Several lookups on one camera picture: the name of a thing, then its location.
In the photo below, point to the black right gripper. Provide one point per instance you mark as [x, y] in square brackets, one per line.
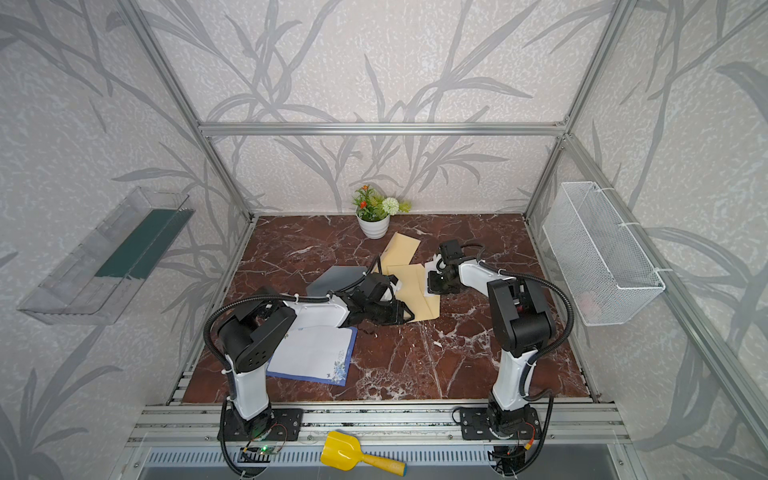
[432, 287]

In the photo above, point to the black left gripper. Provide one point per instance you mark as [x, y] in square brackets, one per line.
[398, 316]

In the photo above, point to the cream yellow envelope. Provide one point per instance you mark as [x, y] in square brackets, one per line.
[412, 290]
[398, 252]

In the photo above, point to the grey-blue paper envelope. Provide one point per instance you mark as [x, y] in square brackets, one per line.
[334, 279]

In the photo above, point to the blue floral letter paper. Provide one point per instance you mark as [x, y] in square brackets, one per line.
[316, 347]

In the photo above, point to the red bordered pink letter paper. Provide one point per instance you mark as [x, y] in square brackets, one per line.
[434, 280]

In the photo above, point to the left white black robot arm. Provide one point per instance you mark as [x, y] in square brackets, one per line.
[244, 335]

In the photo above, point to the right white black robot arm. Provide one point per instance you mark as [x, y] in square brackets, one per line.
[531, 317]

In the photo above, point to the white ribbed flower pot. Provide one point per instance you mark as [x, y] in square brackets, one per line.
[374, 229]

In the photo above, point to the artificial flower plant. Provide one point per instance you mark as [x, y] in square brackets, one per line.
[372, 206]

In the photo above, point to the yellow plastic scoop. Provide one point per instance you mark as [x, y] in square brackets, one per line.
[344, 452]

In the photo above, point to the green circuit board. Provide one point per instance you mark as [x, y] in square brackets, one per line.
[259, 454]

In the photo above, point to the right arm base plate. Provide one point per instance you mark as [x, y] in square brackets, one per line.
[474, 423]

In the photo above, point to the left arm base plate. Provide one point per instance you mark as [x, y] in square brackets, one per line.
[273, 424]

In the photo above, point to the white wire mesh basket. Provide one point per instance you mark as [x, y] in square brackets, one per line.
[609, 275]

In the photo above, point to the clear acrylic wall shelf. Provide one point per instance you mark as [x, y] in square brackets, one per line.
[95, 283]

